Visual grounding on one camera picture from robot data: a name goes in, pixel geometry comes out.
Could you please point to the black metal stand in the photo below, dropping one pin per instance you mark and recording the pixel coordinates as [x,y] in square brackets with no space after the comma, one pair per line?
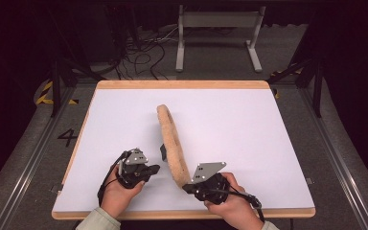
[317,92]
[56,89]

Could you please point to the dark equipment box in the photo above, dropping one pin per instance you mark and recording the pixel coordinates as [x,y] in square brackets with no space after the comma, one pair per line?
[105,32]

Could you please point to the person's left hand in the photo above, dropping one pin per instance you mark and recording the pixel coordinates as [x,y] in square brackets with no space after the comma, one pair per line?
[118,198]

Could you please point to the person's right hand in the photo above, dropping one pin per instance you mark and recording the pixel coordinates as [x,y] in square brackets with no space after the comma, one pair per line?
[236,207]

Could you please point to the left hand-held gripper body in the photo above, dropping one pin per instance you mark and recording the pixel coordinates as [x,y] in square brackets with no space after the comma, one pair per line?
[134,169]

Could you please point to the small metal sheet clip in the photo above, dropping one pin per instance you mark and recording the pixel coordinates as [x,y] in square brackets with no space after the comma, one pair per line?
[309,181]
[57,188]

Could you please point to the white table cover sheet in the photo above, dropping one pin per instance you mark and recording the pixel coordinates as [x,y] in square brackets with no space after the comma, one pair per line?
[236,127]

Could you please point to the yellow black hazard tape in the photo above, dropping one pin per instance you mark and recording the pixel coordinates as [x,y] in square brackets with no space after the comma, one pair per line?
[276,94]
[43,96]

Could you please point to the aluminium floor rail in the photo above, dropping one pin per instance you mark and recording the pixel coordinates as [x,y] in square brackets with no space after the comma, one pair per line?
[28,166]
[338,169]

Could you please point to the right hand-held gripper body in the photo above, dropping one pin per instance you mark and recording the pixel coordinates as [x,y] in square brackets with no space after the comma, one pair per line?
[212,190]

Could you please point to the grey metal stand frame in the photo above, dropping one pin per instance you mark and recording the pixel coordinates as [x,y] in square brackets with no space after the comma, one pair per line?
[217,19]

